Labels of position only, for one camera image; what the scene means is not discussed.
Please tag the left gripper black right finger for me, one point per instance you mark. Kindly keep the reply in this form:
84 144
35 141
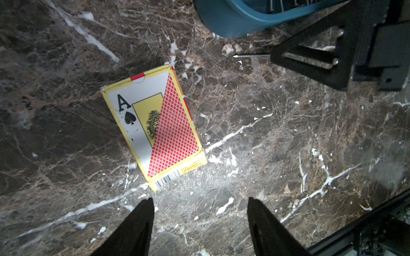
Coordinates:
269 236

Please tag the teal plastic storage box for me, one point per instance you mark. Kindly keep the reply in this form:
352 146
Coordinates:
235 18

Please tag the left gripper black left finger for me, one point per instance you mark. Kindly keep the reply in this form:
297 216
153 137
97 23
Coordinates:
132 237

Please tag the black front rail base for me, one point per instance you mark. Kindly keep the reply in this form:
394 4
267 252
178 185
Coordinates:
384 231

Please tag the playing card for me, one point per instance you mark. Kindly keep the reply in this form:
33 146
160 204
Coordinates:
152 114

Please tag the nails heap inside box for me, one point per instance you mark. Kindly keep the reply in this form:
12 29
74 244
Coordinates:
278 6

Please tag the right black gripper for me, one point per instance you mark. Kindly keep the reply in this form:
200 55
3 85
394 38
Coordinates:
374 47

